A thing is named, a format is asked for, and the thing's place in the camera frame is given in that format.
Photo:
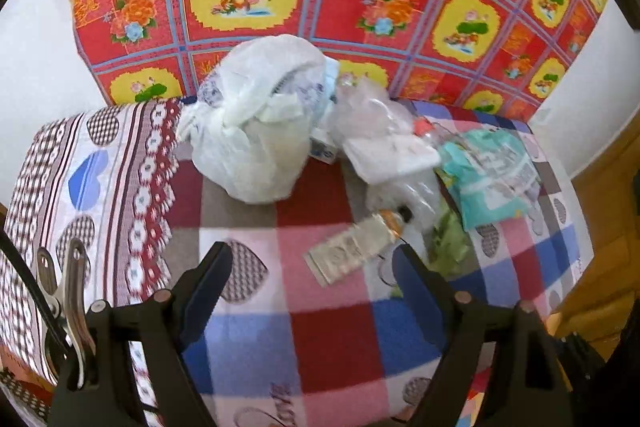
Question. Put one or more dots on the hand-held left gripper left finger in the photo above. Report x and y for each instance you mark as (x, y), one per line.
(200, 287)

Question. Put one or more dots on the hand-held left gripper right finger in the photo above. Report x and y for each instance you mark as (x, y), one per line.
(415, 297)

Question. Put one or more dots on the white plastic bag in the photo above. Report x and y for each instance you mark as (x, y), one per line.
(250, 142)

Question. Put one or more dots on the green crumpled wrapper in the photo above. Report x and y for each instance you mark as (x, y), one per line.
(450, 252)

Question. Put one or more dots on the checkered heart blanket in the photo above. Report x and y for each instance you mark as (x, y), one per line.
(325, 347)

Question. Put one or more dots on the metal spring clip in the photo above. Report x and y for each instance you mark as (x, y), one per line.
(75, 287)

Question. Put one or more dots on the teal wipes packet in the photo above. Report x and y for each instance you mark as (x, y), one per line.
(490, 187)

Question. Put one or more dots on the white paper packet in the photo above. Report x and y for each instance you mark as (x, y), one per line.
(395, 157)

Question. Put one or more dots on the white carton box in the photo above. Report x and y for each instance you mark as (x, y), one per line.
(324, 152)

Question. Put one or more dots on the plastic bottle with red cap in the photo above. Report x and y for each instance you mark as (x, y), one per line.
(423, 125)

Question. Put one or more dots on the clear plastic bag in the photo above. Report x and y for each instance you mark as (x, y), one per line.
(370, 112)

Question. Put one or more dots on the red floral wall cloth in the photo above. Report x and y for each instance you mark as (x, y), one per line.
(350, 7)

